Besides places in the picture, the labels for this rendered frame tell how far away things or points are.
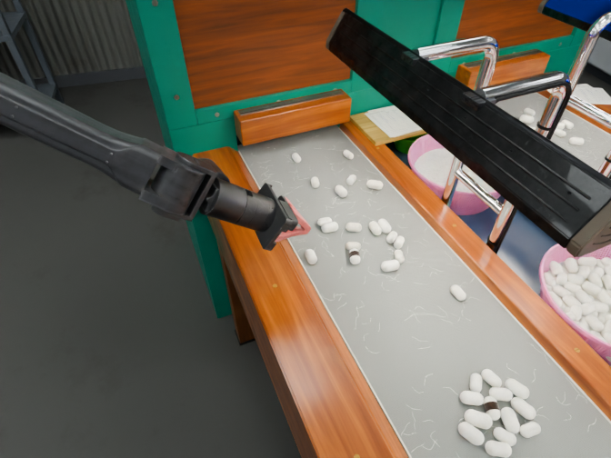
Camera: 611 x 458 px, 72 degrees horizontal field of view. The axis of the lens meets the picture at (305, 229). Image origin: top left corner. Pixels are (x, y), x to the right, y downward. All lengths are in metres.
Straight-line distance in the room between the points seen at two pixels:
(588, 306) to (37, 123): 0.90
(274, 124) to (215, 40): 0.23
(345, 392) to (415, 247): 0.36
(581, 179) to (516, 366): 0.37
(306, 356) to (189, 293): 1.14
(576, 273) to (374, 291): 0.41
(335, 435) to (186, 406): 0.95
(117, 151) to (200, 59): 0.51
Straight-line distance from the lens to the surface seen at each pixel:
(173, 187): 0.58
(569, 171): 0.54
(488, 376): 0.75
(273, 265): 0.81
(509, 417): 0.73
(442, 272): 0.87
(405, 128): 1.19
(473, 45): 0.79
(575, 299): 0.93
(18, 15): 3.09
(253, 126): 1.06
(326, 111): 1.12
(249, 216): 0.63
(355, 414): 0.66
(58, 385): 1.74
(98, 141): 0.58
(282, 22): 1.07
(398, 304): 0.80
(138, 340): 1.72
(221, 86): 1.07
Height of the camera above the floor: 1.38
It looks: 44 degrees down
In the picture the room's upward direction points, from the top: straight up
